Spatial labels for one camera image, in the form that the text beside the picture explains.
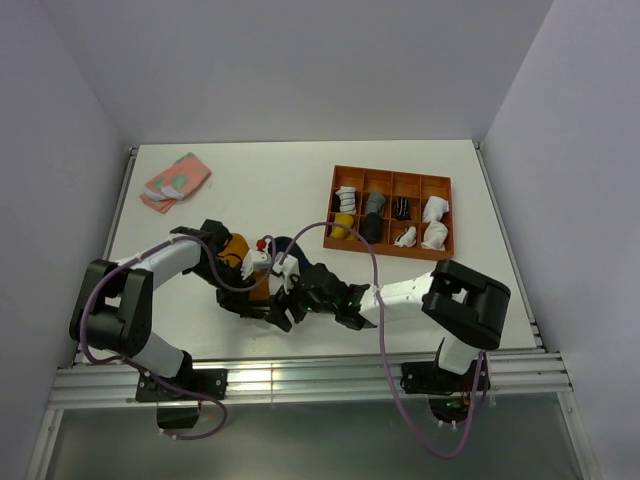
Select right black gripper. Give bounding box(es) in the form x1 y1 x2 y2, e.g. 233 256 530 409
266 269 338 331

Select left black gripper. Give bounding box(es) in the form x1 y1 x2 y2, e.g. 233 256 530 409
190 258 256 318

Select mustard yellow striped sock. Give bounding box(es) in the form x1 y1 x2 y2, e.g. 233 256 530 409
219 231 274 304

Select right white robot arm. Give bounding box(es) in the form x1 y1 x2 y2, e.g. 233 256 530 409
266 258 511 390

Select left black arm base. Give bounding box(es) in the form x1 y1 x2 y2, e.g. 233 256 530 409
134 368 228 441

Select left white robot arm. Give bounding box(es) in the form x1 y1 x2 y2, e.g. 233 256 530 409
69 219 269 399

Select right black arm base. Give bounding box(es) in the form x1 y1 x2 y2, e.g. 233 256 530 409
400 360 477 424

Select pink green patterned socks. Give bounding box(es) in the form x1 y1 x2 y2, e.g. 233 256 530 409
139 152 211 214

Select navy blue sock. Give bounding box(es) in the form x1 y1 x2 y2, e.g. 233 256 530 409
273 236 312 274

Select yellow rolled sock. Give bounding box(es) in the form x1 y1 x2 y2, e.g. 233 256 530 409
329 212 356 241

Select dark grey rolled sock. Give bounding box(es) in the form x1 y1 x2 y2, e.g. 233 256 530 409
360 212 384 244

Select black white striped rolled sock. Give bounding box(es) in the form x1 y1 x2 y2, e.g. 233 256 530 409
332 186 357 215

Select light grey rolled sock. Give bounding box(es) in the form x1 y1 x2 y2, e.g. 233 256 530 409
364 191 386 216

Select small white rolled sock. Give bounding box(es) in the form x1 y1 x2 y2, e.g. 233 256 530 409
393 226 417 248

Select orange divided tray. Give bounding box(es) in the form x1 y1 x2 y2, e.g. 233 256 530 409
323 165 455 261

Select black patterned rolled sock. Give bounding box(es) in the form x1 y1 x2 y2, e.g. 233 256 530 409
394 197 411 221

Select lower white rolled sock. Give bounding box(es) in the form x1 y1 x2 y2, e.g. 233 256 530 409
421 221 449 251

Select upper white rolled sock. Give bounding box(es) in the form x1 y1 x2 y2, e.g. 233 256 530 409
422 195 450 223

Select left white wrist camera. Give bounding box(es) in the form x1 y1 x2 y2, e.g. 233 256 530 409
241 239 272 280

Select aluminium front rail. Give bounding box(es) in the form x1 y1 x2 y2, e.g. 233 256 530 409
47 351 573 410

